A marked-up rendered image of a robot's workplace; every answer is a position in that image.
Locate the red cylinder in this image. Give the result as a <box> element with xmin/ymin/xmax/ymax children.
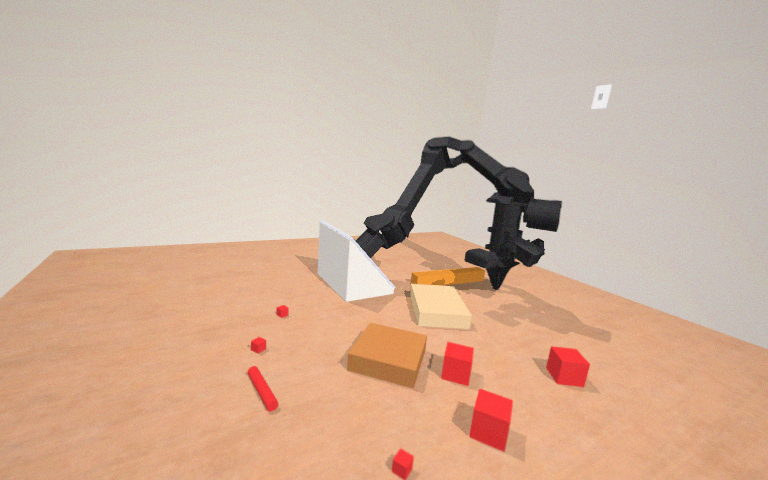
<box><xmin>248</xmin><ymin>366</ymin><xmax>279</xmax><ymax>411</ymax></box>

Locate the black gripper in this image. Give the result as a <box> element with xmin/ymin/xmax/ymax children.
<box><xmin>464</xmin><ymin>223</ymin><xmax>523</xmax><ymax>290</ymax></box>

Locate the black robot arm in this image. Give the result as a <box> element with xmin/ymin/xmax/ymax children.
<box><xmin>356</xmin><ymin>137</ymin><xmax>563</xmax><ymax>267</ymax></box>

